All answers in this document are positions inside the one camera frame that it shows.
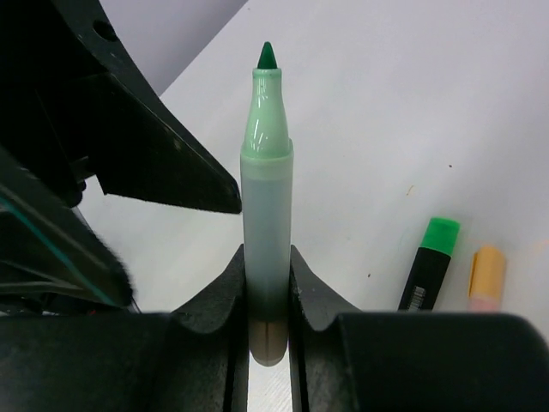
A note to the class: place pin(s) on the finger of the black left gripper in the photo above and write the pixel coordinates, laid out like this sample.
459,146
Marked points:
51,261
74,105

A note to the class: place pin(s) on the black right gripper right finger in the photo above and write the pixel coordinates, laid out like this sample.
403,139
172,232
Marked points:
344,359

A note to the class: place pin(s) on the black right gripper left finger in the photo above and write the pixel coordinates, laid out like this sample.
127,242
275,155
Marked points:
192,359

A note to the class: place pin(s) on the black green-tipped marker pen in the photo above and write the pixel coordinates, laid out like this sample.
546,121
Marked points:
424,281

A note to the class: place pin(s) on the green pen cap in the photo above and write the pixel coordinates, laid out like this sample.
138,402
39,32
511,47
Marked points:
441,235

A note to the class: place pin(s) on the orange pen cap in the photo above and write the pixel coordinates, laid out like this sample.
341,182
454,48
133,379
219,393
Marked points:
486,280

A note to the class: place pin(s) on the pale green highlighter pen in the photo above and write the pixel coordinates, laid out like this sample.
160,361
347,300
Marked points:
266,172

